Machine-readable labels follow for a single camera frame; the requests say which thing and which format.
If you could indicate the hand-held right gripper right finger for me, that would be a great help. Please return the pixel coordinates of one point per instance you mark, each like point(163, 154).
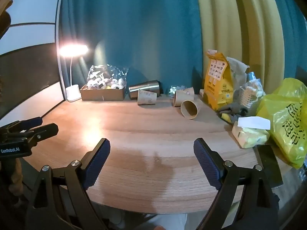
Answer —
point(206, 163)

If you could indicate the white plush toy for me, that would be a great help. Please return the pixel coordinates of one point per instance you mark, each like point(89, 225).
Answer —
point(93, 84)
point(118, 83)

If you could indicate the tissue pack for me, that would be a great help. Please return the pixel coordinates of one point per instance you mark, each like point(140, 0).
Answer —
point(249, 136)

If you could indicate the yellow snack bag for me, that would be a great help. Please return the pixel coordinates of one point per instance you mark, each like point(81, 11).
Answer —
point(218, 81)

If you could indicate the crumpled clear wrapper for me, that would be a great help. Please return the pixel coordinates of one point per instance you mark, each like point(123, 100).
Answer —
point(174, 89)

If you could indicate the white desk lamp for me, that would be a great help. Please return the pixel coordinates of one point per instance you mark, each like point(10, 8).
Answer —
point(73, 93)

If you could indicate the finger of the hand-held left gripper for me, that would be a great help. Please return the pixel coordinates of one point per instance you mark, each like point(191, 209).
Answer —
point(30, 122)
point(45, 130)

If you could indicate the teal curtain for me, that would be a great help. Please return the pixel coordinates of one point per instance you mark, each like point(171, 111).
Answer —
point(144, 28)

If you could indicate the person's white trousers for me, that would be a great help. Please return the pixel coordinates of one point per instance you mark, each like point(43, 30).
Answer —
point(168, 221)

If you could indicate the clear plastic bag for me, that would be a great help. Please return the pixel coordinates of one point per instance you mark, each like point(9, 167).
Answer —
point(115, 71)

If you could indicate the dark flat panel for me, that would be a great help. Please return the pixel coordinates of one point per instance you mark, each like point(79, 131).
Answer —
point(268, 165)

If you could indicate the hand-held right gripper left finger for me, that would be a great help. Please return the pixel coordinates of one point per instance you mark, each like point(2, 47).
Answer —
point(98, 163)

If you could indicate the brown paper cup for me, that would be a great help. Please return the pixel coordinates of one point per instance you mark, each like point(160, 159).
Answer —
point(146, 97)
point(183, 95)
point(189, 109)

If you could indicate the yellow plastic bag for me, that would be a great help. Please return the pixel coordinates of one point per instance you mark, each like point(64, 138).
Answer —
point(283, 115)

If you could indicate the yellow curtain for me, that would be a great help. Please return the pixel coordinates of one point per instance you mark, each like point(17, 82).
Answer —
point(239, 24)

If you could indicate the white paper bag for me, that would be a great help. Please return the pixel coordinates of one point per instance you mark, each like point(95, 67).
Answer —
point(237, 71)

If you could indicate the black framed window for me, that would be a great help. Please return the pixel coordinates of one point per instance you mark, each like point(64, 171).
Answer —
point(28, 64)

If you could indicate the white plastic basket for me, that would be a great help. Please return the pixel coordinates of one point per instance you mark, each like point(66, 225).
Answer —
point(248, 95)

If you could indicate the grey gloves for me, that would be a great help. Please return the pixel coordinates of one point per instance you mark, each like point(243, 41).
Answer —
point(233, 107)

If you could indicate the cardboard box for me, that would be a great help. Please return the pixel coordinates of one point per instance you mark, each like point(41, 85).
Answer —
point(103, 95)

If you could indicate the steel tumbler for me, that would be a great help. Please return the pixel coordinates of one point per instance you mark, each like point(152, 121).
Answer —
point(146, 86)

